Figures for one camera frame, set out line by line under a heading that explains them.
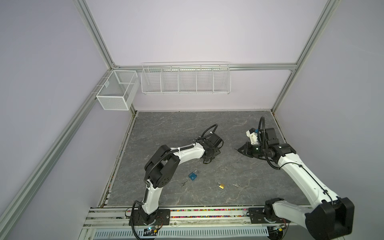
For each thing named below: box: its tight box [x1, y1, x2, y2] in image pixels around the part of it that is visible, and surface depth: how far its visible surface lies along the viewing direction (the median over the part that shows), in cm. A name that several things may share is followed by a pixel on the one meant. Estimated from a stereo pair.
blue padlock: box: [188, 170, 199, 181], surface depth 89 cm
